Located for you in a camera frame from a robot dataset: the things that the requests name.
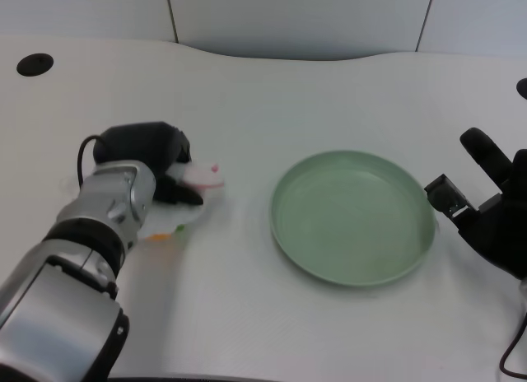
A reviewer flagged white rabbit plush doll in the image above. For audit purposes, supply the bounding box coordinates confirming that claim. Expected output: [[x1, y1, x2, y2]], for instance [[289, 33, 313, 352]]
[[138, 161, 226, 241]]

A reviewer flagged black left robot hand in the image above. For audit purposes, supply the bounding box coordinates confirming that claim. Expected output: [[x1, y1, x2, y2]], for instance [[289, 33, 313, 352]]
[[92, 120, 205, 206]]

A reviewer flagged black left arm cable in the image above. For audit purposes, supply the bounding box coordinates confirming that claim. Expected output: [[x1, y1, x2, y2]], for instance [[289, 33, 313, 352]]
[[77, 134, 104, 185]]

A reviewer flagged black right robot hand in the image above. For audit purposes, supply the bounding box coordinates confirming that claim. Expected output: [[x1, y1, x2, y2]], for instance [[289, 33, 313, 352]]
[[423, 127, 527, 281]]

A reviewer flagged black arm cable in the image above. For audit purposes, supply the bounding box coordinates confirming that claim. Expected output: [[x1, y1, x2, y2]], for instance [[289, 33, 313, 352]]
[[498, 295, 527, 379], [77, 134, 104, 185]]

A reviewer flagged green round plate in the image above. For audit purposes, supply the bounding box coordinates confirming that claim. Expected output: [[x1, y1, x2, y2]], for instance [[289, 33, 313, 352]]
[[269, 150, 436, 288]]

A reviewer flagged grey partition panel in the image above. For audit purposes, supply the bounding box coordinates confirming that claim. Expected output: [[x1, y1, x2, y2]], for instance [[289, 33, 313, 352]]
[[164, 0, 433, 62], [415, 0, 527, 56], [0, 0, 179, 44]]

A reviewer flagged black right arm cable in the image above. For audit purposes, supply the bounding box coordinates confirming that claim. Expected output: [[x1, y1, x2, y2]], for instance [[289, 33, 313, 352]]
[[498, 295, 527, 379]]

